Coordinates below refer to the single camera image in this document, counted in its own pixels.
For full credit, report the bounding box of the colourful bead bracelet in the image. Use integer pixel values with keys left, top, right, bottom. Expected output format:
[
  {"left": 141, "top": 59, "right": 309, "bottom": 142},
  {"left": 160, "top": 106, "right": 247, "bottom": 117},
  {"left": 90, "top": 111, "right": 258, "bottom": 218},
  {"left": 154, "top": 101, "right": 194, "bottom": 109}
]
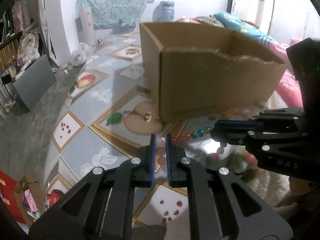
[{"left": 171, "top": 126, "right": 228, "bottom": 164}]

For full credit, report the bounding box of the brown cardboard box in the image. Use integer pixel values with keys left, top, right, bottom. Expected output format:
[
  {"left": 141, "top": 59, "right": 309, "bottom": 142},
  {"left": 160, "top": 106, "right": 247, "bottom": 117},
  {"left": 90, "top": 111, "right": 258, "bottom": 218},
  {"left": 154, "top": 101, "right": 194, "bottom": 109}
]
[{"left": 139, "top": 22, "right": 286, "bottom": 122}]

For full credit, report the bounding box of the white plastic bag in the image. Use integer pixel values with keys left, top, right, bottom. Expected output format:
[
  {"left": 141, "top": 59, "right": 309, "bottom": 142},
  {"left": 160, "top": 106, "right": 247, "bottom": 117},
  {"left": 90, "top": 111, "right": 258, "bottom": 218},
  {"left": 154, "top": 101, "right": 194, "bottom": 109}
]
[{"left": 69, "top": 42, "right": 94, "bottom": 67}]

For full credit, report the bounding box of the teal patterned pillow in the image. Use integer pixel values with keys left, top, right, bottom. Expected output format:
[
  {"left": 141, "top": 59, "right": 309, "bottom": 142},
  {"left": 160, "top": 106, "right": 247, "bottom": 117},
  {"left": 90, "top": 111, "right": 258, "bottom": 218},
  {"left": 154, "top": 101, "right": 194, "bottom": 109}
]
[{"left": 214, "top": 12, "right": 277, "bottom": 48}]

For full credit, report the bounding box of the grey storage box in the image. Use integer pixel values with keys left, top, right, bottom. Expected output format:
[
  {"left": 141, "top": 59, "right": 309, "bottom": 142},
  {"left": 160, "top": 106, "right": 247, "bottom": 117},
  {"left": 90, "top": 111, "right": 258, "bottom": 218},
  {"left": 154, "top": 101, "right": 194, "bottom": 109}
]
[{"left": 12, "top": 55, "right": 56, "bottom": 110}]

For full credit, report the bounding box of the teal floral hanging cloth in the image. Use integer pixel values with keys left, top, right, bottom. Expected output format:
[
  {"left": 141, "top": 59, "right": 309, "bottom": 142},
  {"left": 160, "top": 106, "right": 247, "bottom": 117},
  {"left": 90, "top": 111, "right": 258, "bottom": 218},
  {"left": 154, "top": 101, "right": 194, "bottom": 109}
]
[{"left": 75, "top": 0, "right": 154, "bottom": 29}]

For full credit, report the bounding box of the red bag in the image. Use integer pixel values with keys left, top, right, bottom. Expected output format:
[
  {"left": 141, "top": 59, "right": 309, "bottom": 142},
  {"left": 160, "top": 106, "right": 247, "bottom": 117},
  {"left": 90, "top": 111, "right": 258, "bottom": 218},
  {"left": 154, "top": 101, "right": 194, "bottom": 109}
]
[{"left": 0, "top": 171, "right": 25, "bottom": 224}]

